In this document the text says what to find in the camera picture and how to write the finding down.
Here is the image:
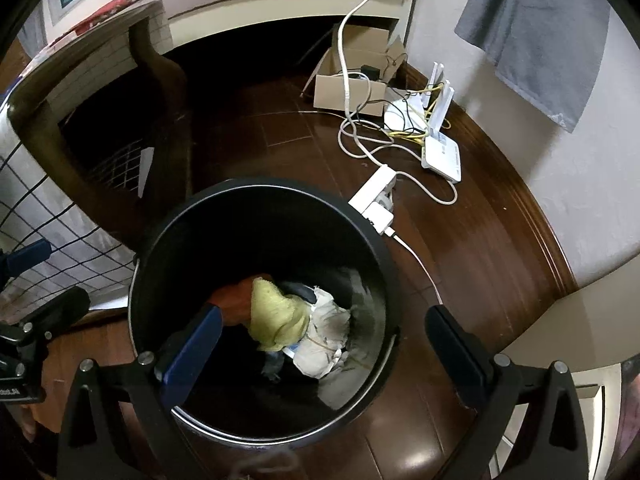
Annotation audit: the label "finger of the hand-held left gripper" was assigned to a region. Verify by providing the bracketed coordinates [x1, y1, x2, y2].
[10, 286, 92, 343]
[0, 239, 53, 282]

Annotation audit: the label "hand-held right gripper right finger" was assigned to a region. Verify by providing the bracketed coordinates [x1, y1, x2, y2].
[424, 305, 591, 480]

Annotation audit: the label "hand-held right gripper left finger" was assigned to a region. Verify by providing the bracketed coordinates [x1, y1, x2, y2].
[56, 305, 224, 480]

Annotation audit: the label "orange plastic bag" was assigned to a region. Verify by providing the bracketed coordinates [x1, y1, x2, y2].
[210, 277, 258, 328]

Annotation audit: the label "yellow cloth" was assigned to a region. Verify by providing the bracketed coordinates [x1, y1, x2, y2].
[247, 277, 311, 353]

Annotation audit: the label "black plastic bucket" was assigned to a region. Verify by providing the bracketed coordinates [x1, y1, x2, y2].
[127, 177, 401, 453]

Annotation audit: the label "beige knotted stocking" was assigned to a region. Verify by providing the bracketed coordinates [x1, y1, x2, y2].
[292, 285, 353, 380]

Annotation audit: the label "white grid tablecloth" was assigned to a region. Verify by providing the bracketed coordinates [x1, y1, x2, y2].
[0, 0, 166, 311]

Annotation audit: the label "white bedside cabinet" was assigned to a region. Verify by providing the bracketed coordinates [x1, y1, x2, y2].
[492, 282, 640, 480]

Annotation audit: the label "white charger plug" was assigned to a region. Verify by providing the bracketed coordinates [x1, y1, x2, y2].
[365, 199, 397, 237]

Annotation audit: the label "white power strip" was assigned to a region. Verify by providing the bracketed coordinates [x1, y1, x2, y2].
[348, 166, 397, 221]

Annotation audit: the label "white router with antennas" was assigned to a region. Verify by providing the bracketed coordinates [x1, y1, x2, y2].
[421, 62, 463, 183]

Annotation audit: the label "small white network box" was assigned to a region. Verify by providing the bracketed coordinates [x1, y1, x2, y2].
[384, 97, 426, 132]

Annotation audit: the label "small open cardboard box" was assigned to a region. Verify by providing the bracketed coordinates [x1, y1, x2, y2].
[313, 72, 390, 119]

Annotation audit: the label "large cardboard box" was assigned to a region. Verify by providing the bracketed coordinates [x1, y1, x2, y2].
[320, 25, 407, 83]

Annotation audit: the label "grey tied curtain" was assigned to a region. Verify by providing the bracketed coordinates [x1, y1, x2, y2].
[455, 0, 613, 133]

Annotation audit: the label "bed with red headboard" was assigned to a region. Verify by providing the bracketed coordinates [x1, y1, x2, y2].
[42, 0, 423, 58]

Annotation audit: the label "thin white charging cable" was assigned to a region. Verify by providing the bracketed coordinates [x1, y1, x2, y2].
[385, 230, 445, 307]

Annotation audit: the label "yellow network cables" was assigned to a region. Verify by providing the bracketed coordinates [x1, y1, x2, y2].
[387, 82, 447, 143]

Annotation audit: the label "thick white power cable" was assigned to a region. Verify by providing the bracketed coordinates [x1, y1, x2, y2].
[337, 0, 458, 206]

